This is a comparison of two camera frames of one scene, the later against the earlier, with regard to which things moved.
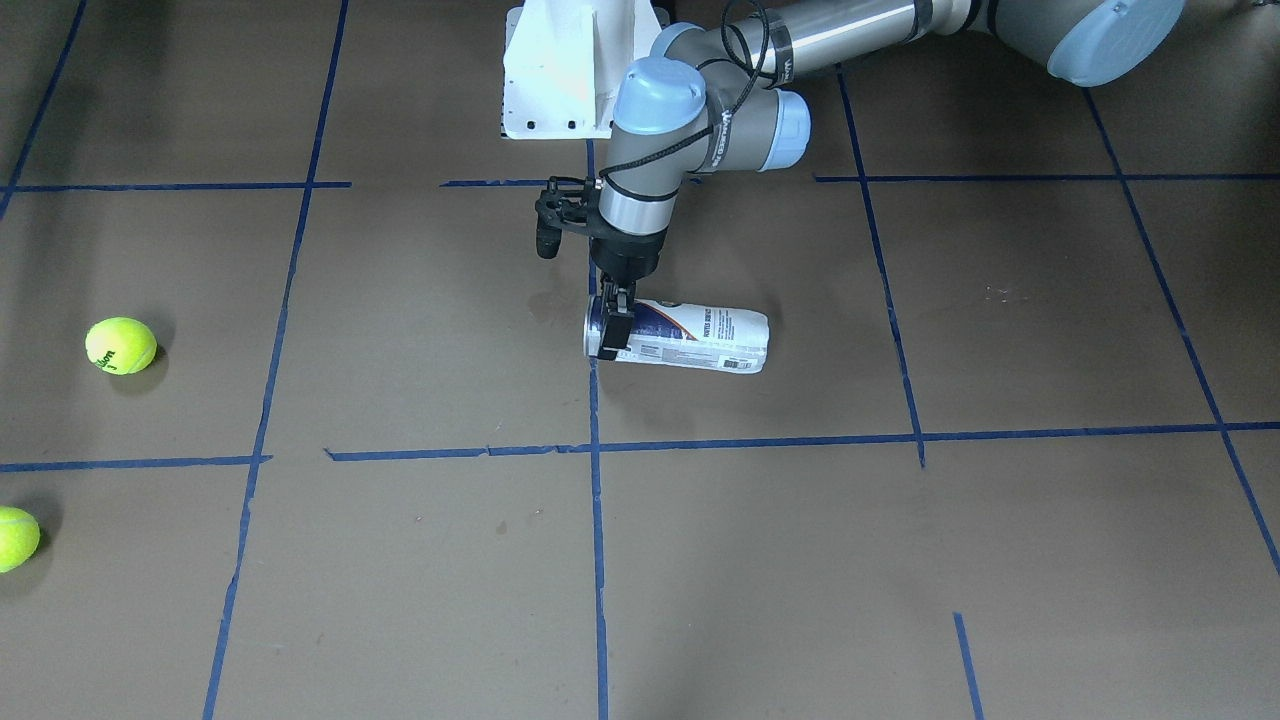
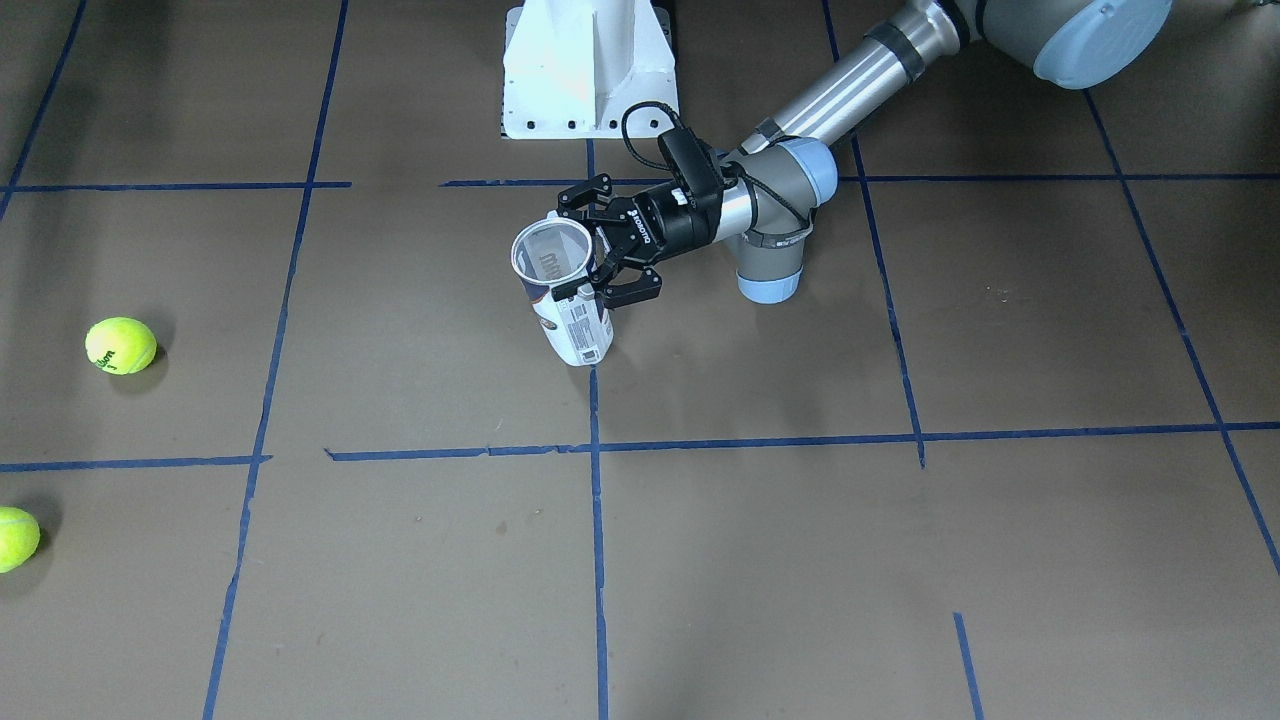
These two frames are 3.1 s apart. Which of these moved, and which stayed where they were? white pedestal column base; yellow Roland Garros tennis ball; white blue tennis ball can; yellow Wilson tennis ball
Moved: white blue tennis ball can
Stayed: yellow Wilson tennis ball; yellow Roland Garros tennis ball; white pedestal column base
